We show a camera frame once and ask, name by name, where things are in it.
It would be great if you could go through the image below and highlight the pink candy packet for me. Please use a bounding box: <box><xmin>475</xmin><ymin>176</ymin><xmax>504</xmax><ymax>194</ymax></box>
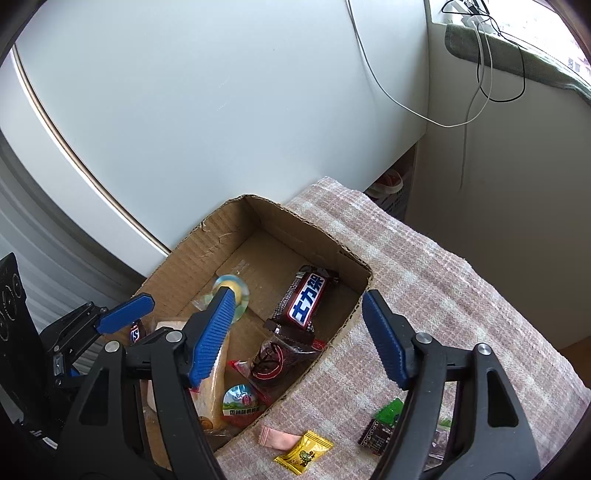
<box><xmin>259</xmin><ymin>425</ymin><xmax>302</xmax><ymax>450</ymax></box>

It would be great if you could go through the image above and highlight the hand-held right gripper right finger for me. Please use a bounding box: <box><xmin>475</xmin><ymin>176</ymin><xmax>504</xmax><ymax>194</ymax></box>
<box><xmin>361</xmin><ymin>290</ymin><xmax>542</xmax><ymax>480</ymax></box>

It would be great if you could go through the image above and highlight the white cabinet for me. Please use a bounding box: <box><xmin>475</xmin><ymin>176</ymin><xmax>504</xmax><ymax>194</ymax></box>
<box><xmin>0</xmin><ymin>0</ymin><xmax>429</xmax><ymax>283</ymax></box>

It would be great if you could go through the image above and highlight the grey plastic basket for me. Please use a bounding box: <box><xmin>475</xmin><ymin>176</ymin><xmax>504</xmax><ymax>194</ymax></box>
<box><xmin>364</xmin><ymin>159</ymin><xmax>417</xmax><ymax>221</ymax></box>

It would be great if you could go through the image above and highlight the white power strip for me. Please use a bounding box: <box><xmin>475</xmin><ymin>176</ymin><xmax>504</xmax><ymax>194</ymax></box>
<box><xmin>440</xmin><ymin>0</ymin><xmax>488</xmax><ymax>25</ymax></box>

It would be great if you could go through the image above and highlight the brown chocolate bar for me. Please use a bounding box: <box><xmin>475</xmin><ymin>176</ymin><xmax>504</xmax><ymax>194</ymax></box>
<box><xmin>264</xmin><ymin>265</ymin><xmax>341</xmax><ymax>343</ymax></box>
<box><xmin>124</xmin><ymin>320</ymin><xmax>147</xmax><ymax>345</ymax></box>

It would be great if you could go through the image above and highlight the yellow candy packet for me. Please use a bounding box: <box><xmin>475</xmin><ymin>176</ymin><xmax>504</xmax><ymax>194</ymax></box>
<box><xmin>273</xmin><ymin>430</ymin><xmax>334</xmax><ymax>477</ymax></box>

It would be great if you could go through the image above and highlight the green jelly packet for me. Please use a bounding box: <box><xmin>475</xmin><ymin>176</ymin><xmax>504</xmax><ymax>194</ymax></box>
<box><xmin>372</xmin><ymin>398</ymin><xmax>406</xmax><ymax>426</ymax></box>

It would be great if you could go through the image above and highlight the round green snack packet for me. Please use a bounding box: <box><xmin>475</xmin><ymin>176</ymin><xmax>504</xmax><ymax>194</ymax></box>
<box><xmin>222</xmin><ymin>382</ymin><xmax>274</xmax><ymax>424</ymax></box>

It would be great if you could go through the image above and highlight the white cable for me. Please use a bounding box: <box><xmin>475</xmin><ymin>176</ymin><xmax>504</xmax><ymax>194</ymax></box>
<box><xmin>346</xmin><ymin>0</ymin><xmax>491</xmax><ymax>189</ymax></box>

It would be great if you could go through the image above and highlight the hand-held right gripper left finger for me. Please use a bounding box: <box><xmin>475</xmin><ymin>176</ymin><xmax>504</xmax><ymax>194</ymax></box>
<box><xmin>54</xmin><ymin>286</ymin><xmax>237</xmax><ymax>480</ymax></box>

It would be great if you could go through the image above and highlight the grey windowsill cloth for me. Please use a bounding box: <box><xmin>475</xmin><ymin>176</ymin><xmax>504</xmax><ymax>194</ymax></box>
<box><xmin>444</xmin><ymin>23</ymin><xmax>591</xmax><ymax>101</ymax></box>

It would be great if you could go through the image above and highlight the black cable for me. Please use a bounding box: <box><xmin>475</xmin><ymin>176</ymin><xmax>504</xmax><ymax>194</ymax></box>
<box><xmin>440</xmin><ymin>0</ymin><xmax>528</xmax><ymax>105</ymax></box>

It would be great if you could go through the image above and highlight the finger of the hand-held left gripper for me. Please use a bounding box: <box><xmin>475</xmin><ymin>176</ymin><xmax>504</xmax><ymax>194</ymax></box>
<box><xmin>39</xmin><ymin>293</ymin><xmax>156</xmax><ymax>357</ymax></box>
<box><xmin>50</xmin><ymin>342</ymin><xmax>100</xmax><ymax>391</ymax></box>

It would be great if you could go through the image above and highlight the small dark candy packet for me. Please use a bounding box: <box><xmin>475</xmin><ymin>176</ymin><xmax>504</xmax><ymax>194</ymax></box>
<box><xmin>357</xmin><ymin>417</ymin><xmax>396</xmax><ymax>456</ymax></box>
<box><xmin>427</xmin><ymin>433</ymin><xmax>452</xmax><ymax>463</ymax></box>

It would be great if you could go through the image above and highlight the clear-wrapped round snack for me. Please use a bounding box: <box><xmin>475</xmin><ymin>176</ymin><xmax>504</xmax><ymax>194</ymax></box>
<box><xmin>191</xmin><ymin>274</ymin><xmax>253</xmax><ymax>322</ymax></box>

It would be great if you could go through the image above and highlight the dark snack packet red edge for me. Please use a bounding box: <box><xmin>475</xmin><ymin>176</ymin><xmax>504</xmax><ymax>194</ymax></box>
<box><xmin>231</xmin><ymin>333</ymin><xmax>329</xmax><ymax>394</ymax></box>

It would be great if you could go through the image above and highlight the sliced bread packet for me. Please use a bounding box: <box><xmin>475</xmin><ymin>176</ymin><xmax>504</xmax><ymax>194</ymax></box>
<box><xmin>147</xmin><ymin>318</ymin><xmax>232</xmax><ymax>435</ymax></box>

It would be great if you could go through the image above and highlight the brown cardboard box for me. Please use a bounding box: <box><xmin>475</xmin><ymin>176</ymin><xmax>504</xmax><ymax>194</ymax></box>
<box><xmin>134</xmin><ymin>194</ymin><xmax>374</xmax><ymax>468</ymax></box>

